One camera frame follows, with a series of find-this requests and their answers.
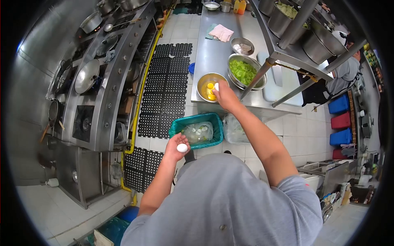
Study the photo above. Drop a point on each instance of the clear plastic bag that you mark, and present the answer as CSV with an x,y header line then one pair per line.
x,y
234,130

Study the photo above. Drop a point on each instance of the sliced green vegetables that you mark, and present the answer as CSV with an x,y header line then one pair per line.
x,y
243,71

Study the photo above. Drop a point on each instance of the whole white egg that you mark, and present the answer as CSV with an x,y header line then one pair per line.
x,y
182,148

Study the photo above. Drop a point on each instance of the person's right fingers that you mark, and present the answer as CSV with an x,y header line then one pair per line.
x,y
219,92

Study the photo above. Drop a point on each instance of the white cutting board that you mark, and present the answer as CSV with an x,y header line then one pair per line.
x,y
286,89

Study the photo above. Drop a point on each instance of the steel overhead shelf with pots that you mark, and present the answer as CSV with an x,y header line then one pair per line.
x,y
295,37

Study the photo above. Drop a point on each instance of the small steel bowl with meat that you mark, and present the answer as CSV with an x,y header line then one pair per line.
x,y
243,47

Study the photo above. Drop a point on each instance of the shallow steel bowl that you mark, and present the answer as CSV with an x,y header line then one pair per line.
x,y
211,5

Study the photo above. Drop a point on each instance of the person's right hand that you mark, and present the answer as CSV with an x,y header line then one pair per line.
x,y
227,97

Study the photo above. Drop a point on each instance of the raw egg yolks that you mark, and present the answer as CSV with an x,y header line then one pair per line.
x,y
211,91

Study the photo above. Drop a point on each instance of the large steel bowl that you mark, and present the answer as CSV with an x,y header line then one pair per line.
x,y
237,82

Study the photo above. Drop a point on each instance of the person's left hand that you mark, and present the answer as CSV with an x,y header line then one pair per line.
x,y
172,149

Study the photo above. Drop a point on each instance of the stack of blue and red crates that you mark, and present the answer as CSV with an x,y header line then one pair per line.
x,y
340,123

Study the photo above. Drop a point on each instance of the blue lidded container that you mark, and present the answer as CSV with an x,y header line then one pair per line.
x,y
192,69

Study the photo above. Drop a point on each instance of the orange bottle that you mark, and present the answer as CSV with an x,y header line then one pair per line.
x,y
241,7

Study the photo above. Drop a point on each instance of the blue bucket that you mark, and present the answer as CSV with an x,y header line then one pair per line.
x,y
129,213

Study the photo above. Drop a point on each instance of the steel work table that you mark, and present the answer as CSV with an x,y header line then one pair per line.
x,y
215,55

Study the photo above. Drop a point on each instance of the pink cloth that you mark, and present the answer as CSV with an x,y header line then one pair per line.
x,y
221,32

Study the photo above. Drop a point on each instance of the yellow gas pipe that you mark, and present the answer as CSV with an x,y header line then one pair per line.
x,y
140,101

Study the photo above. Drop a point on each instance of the clear bag with egg shells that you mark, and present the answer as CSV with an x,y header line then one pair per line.
x,y
198,132

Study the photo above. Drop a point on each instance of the person's left fingers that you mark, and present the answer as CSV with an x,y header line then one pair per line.
x,y
182,137

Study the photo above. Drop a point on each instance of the small black rubber floor mat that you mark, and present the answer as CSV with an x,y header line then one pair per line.
x,y
138,169

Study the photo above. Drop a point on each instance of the large black rubber floor mat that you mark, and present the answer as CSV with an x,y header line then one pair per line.
x,y
166,92

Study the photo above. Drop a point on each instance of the steel dish rack shelf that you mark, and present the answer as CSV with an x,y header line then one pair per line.
x,y
335,184

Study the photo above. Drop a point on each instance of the steel wok stove range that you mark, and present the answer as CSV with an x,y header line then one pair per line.
x,y
104,83

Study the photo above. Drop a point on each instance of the teal waste bin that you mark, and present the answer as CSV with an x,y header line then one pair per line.
x,y
177,124

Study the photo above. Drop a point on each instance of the green plastic bag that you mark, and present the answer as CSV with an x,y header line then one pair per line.
x,y
112,230

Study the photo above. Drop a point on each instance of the green cloth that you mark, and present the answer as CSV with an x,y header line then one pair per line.
x,y
210,30

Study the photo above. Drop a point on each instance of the cracked white egg shell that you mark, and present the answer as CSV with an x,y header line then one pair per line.
x,y
216,86

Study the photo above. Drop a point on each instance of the steel bowl with egg yolks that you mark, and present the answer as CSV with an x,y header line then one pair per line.
x,y
203,83

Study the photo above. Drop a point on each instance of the person's body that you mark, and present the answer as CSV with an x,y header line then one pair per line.
x,y
221,203

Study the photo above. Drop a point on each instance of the steel cleaver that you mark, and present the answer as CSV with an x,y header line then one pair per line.
x,y
277,75

